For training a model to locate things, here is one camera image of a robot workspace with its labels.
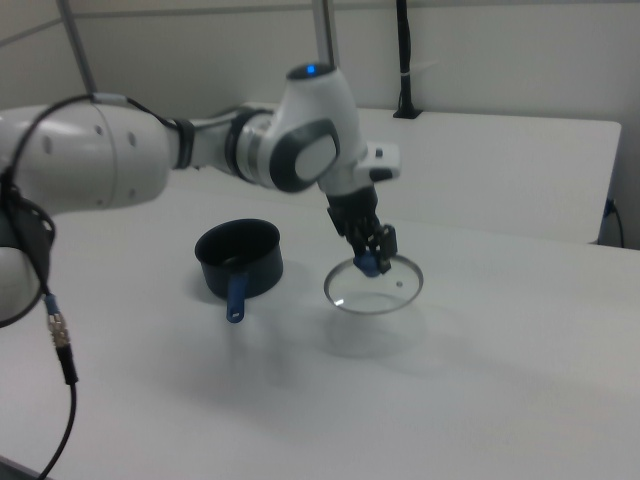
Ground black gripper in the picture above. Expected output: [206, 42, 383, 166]
[326, 185, 400, 276]

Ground glass lid with blue knob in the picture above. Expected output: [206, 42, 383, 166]
[323, 251, 426, 317]

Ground black pole with clamp base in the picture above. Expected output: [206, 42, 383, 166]
[391, 0, 424, 120]

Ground dark saucepan with blue handle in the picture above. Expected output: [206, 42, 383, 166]
[193, 217, 285, 326]

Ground grey upright frame post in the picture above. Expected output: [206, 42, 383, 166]
[311, 0, 347, 71]

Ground black cable with blue plug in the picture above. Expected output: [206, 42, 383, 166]
[604, 198, 627, 248]

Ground black cable with metal connector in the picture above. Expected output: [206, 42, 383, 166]
[0, 93, 197, 480]

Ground grey slanted frame post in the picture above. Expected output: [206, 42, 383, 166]
[58, 0, 99, 96]

